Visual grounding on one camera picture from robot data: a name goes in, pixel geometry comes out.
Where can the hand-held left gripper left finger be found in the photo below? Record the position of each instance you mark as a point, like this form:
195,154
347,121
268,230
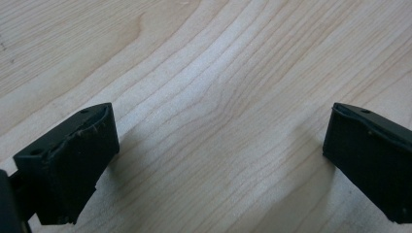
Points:
69,168

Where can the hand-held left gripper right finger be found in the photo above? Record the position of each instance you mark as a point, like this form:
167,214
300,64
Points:
372,161

